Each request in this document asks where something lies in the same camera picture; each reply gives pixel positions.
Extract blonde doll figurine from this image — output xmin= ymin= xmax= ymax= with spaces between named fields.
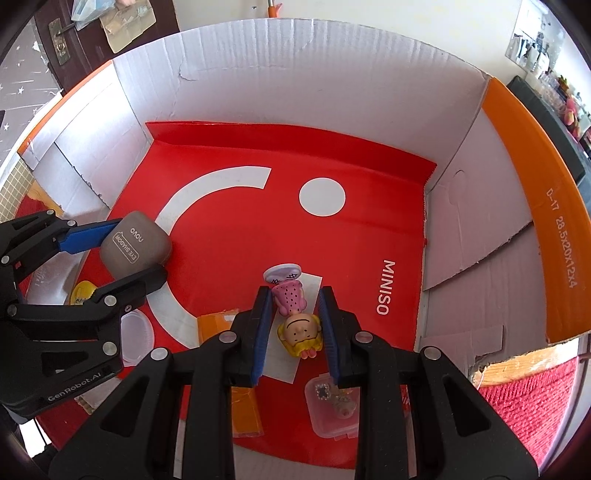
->
xmin=263 ymin=263 xmax=324 ymax=360

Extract row of desk knick-knacks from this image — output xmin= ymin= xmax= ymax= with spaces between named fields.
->
xmin=540 ymin=69 xmax=591 ymax=139

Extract clear plastic bag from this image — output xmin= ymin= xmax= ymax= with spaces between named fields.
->
xmin=69 ymin=0 xmax=116 ymax=21

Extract desk with dark cloth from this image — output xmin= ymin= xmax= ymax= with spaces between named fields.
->
xmin=505 ymin=76 xmax=591 ymax=185

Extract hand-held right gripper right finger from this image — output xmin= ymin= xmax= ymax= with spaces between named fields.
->
xmin=316 ymin=285 xmax=540 ymax=480

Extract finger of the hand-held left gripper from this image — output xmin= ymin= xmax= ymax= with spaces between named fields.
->
xmin=9 ymin=265 xmax=168 ymax=342
xmin=0 ymin=210 xmax=122 ymax=268

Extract taupe eyeshadow case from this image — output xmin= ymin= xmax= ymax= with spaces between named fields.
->
xmin=99 ymin=211 xmax=172 ymax=282

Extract wooden table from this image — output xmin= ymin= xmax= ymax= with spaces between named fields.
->
xmin=28 ymin=180 xmax=65 ymax=215

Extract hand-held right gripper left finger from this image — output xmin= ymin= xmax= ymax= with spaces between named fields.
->
xmin=48 ymin=286 xmax=273 ymax=480

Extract wall mirror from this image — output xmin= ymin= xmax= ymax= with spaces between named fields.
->
xmin=505 ymin=0 xmax=566 ymax=72

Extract clear plastic lid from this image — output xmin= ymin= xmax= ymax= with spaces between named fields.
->
xmin=119 ymin=309 xmax=155 ymax=365

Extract small orange packet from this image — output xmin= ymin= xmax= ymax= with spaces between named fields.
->
xmin=198 ymin=310 xmax=265 ymax=438

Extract red knitted blanket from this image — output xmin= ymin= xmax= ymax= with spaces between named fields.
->
xmin=18 ymin=194 xmax=580 ymax=467

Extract orange cardboard box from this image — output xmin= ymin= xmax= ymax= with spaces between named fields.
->
xmin=16 ymin=16 xmax=591 ymax=472

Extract beige hanging organizer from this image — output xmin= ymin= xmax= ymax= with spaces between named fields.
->
xmin=100 ymin=0 xmax=157 ymax=52

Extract red paper bag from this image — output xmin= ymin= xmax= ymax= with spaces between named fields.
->
xmin=34 ymin=121 xmax=437 ymax=472

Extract metal door handle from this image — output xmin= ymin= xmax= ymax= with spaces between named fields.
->
xmin=48 ymin=18 xmax=75 ymax=65

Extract yellow round tin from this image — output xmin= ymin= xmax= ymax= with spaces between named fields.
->
xmin=69 ymin=280 xmax=99 ymax=306

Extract small clear plastic box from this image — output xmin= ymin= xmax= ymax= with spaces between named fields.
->
xmin=304 ymin=375 xmax=361 ymax=440

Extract dark brown door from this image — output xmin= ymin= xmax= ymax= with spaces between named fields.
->
xmin=34 ymin=0 xmax=181 ymax=93

